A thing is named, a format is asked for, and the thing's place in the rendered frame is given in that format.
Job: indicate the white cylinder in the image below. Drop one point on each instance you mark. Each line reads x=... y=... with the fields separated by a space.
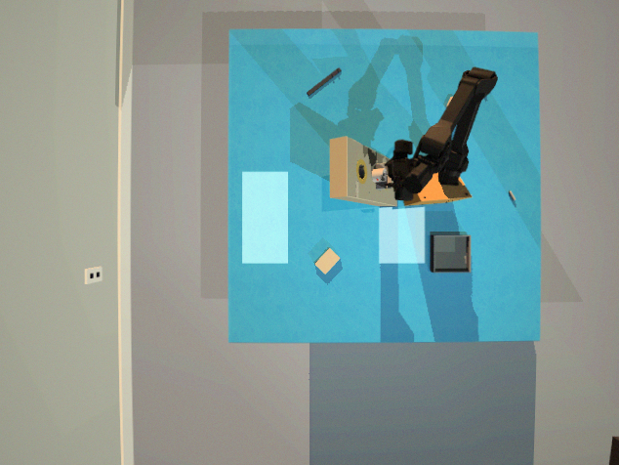
x=379 y=175

